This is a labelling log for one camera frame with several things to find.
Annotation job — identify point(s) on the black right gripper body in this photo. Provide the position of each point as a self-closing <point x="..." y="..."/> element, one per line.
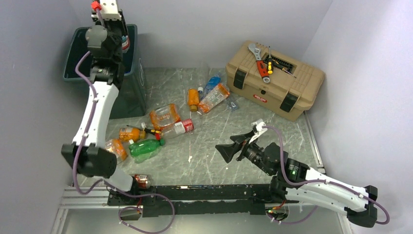
<point x="253" y="152"/>

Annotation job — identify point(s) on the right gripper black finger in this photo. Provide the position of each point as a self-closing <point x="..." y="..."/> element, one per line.
<point x="228" y="151"/>
<point x="245" y="138"/>

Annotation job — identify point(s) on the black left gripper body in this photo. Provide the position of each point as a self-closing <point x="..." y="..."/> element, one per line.
<point x="116" y="28"/>

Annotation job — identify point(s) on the crushed clear blue bottle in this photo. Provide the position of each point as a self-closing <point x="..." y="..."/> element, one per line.
<point x="232" y="104"/>

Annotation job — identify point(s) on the red label clear bottle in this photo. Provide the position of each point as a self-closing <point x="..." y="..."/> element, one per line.
<point x="177" y="129"/>

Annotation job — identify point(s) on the clear orange-label bottle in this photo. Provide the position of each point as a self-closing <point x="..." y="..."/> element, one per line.
<point x="217" y="95"/>

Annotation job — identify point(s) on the blue label water bottle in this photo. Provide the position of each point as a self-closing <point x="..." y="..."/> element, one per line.
<point x="205" y="86"/>

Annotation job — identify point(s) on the red label Coke bottle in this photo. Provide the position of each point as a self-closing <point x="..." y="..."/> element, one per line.
<point x="125" y="44"/>

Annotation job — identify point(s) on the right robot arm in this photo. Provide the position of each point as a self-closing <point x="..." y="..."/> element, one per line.
<point x="293" y="180"/>

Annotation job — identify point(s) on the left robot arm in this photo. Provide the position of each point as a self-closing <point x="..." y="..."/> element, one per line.
<point x="103" y="70"/>

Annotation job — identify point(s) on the dark green trash bin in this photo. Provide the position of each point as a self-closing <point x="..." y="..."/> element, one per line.
<point x="131" y="101"/>

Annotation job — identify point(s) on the small orange juice bottle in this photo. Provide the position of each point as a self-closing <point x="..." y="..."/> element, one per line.
<point x="193" y="100"/>

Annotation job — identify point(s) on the tan plastic toolbox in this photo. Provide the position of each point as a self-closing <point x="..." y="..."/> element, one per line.
<point x="293" y="86"/>

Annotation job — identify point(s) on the tall clear bottle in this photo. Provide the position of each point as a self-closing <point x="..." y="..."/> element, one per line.
<point x="202" y="73"/>

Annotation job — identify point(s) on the yellow black screwdriver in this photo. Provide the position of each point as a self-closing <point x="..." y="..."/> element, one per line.
<point x="269" y="62"/>

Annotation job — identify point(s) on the small screwdriver on table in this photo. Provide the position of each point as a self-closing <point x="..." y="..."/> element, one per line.
<point x="147" y="130"/>

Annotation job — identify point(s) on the green plastic bottle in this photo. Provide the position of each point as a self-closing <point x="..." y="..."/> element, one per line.
<point x="142" y="150"/>

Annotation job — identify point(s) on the crushed red soda can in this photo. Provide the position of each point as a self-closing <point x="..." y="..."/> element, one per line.
<point x="143" y="181"/>

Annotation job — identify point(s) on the orange drink bottle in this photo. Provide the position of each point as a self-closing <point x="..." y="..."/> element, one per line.
<point x="131" y="133"/>

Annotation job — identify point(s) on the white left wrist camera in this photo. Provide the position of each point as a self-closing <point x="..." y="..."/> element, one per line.
<point x="105" y="6"/>

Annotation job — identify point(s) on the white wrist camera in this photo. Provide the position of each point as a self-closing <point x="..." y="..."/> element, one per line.
<point x="105" y="6"/>
<point x="259" y="128"/>

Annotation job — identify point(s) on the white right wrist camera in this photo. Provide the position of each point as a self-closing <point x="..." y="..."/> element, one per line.
<point x="259" y="128"/>

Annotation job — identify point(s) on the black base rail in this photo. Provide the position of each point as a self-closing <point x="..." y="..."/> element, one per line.
<point x="253" y="199"/>

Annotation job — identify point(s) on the red-handled adjustable wrench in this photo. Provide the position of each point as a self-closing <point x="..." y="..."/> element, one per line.
<point x="261" y="66"/>

